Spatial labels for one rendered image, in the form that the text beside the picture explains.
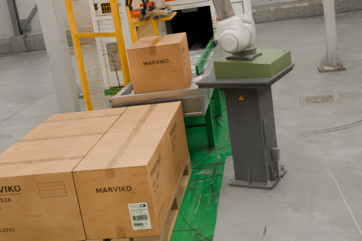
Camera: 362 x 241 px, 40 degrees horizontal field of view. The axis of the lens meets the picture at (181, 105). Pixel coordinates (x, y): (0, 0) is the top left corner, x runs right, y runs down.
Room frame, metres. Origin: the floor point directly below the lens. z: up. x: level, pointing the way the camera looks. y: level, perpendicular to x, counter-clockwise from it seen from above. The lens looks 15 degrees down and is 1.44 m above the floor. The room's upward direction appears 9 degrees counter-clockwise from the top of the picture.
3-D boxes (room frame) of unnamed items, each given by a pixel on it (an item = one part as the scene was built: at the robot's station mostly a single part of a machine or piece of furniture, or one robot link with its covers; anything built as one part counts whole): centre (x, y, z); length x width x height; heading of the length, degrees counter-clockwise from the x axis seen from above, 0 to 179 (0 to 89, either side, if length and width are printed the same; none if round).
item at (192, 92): (3.64, 0.17, 0.58); 0.70 x 0.03 x 0.06; 79
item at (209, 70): (4.73, -0.36, 0.50); 2.31 x 0.05 x 0.19; 169
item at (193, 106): (3.64, 0.17, 0.48); 0.70 x 0.03 x 0.15; 79
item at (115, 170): (3.02, 0.59, 0.34); 1.20 x 1.00 x 0.40; 169
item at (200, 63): (5.09, -0.37, 0.60); 1.60 x 0.10 x 0.09; 169
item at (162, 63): (3.97, 0.10, 0.75); 0.60 x 0.40 x 0.40; 173
